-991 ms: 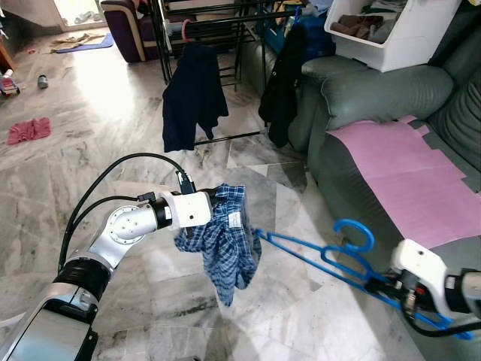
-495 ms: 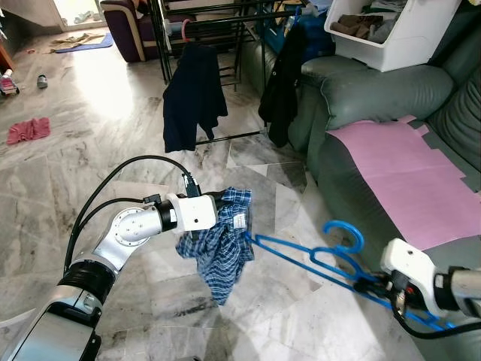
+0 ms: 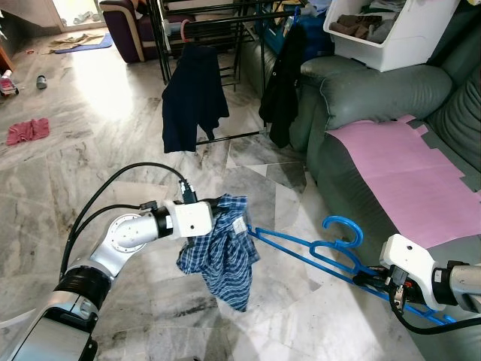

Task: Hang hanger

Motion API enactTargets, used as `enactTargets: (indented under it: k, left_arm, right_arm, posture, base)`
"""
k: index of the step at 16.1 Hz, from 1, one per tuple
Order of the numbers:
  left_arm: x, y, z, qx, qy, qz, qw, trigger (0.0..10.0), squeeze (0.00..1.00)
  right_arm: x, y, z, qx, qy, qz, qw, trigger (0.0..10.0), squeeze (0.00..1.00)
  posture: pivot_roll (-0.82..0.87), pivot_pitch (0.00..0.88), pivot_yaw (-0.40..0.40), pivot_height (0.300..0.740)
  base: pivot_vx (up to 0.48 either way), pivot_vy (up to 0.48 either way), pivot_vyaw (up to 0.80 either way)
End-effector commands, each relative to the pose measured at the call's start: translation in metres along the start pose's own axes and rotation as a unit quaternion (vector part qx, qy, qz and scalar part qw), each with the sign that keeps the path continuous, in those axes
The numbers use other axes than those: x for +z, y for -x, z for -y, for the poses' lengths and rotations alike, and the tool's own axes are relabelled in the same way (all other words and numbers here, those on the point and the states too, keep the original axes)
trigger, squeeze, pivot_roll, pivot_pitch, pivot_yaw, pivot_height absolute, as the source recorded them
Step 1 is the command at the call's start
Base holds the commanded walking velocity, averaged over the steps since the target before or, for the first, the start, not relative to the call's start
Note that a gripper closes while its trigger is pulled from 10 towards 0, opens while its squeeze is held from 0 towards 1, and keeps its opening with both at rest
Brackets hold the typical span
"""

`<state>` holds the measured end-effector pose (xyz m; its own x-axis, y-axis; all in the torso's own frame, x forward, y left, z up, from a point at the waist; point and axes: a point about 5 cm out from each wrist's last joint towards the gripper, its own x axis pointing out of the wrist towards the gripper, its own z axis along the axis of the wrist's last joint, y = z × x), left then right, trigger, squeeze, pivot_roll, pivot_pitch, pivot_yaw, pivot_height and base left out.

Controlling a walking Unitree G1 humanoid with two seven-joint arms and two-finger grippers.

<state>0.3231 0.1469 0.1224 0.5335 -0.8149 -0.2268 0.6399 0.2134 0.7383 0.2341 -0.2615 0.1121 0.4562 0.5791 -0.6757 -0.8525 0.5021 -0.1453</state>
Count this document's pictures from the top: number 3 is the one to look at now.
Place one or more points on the pink foam mat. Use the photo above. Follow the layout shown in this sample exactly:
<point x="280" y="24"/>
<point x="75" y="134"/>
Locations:
<point x="406" y="173"/>

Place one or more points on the dark shoe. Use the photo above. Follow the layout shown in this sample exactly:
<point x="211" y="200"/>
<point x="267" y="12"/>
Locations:
<point x="42" y="82"/>

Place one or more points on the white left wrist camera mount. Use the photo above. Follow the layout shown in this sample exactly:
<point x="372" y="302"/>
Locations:
<point x="189" y="219"/>

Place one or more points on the blue and beige floor mat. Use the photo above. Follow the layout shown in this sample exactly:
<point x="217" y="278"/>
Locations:
<point x="83" y="43"/>

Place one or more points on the small toy car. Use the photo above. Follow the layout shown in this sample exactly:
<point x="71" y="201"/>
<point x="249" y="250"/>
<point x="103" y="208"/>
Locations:
<point x="7" y="84"/>

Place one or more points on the dark purple armchair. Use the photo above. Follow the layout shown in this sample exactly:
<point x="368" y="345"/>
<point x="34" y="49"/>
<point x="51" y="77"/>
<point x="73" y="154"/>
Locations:
<point x="128" y="30"/>

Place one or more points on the white open storage bin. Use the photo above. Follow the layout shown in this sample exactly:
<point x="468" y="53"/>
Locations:
<point x="406" y="37"/>

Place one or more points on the red floor rag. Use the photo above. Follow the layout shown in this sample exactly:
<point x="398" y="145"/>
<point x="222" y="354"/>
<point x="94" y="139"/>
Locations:
<point x="26" y="131"/>

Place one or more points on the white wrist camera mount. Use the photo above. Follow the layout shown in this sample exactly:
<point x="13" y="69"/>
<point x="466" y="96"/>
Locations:
<point x="406" y="263"/>
<point x="189" y="219"/>

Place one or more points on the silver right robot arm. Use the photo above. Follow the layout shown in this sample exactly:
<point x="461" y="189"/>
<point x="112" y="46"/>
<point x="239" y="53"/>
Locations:
<point x="458" y="286"/>

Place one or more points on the blue plastic container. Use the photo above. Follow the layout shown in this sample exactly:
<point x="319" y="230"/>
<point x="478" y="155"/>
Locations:
<point x="316" y="41"/>

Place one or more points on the black hanging garment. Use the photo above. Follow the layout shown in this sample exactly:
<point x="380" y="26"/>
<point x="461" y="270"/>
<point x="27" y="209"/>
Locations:
<point x="284" y="83"/>

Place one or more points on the grey green leather sofa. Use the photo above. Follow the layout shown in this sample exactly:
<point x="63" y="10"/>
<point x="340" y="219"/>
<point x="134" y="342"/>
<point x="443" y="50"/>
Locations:
<point x="391" y="94"/>

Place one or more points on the dark navy garment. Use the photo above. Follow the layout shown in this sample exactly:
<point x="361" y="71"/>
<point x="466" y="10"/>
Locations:
<point x="194" y="98"/>

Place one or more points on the blue plaid shirt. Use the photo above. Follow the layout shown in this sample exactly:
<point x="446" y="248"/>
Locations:
<point x="222" y="259"/>

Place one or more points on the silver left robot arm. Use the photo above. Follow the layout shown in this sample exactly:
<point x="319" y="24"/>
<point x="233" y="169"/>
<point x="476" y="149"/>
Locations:
<point x="113" y="248"/>

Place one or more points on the black metal drying rack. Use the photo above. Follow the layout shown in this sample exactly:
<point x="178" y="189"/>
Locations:
<point x="218" y="28"/>

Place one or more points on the pink plastic hanger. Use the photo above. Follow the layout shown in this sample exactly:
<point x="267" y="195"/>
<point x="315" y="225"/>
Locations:
<point x="180" y="30"/>

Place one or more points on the blue plastic hanger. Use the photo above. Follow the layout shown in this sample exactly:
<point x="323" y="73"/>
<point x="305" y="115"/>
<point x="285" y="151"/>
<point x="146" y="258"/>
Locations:
<point x="316" y="252"/>

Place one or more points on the brown folded cloth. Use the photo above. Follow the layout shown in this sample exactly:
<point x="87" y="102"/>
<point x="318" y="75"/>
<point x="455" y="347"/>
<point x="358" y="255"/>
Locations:
<point x="357" y="26"/>

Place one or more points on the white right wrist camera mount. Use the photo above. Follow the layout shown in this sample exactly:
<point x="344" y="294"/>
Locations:
<point x="406" y="263"/>

